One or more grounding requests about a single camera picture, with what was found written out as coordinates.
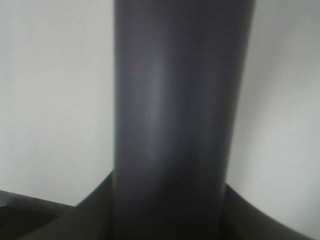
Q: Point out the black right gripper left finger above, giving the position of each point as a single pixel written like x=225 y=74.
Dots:
x=29 y=218

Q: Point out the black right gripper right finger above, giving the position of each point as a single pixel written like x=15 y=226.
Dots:
x=243 y=221

